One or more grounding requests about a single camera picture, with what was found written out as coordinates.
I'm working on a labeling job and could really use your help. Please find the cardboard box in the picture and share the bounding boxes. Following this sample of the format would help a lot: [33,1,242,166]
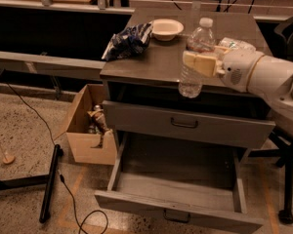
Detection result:
[55,84,117,165]

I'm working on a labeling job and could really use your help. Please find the blue white chip bag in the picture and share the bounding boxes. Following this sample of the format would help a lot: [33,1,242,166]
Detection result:
[102,22,152,61]

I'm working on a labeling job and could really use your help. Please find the clear plastic water bottle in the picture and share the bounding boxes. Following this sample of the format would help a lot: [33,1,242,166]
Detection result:
[179,18,216,98]

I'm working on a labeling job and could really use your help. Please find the grey open lower drawer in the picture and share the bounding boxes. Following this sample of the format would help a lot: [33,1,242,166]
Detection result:
[95,133,263,234]

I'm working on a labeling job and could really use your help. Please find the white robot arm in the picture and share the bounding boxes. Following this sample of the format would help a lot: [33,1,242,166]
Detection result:
[183,46,293,122]

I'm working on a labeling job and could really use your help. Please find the black cable on floor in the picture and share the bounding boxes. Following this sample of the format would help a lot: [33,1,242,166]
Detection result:
[4,81,109,234]

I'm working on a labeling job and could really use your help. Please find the white green snack can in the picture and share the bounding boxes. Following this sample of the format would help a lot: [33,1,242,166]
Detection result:
[219,37,256,51]

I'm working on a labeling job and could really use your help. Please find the crumpled items in box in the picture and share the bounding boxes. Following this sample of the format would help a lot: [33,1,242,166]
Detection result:
[87,104,111,147]

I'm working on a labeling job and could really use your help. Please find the grey drawer cabinet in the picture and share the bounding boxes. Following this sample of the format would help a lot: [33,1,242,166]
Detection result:
[99,8,284,151]

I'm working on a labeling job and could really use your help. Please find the black office chair base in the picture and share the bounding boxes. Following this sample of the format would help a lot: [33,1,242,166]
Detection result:
[248,129,293,224]

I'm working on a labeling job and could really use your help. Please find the grey upper drawer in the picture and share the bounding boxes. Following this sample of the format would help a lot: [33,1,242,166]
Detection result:
[103,100,275,148]

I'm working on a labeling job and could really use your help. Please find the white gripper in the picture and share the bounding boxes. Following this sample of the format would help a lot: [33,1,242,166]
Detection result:
[183,45,264,93]

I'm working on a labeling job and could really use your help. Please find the black metal stand leg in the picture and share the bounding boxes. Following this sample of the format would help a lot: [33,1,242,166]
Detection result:
[0,144,63,223]

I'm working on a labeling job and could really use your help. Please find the white paper bowl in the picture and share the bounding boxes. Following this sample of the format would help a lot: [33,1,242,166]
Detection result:
[152,19,184,41]

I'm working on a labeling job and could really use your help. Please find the grey metal railing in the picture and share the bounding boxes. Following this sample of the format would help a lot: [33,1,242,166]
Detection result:
[0,51,105,81]

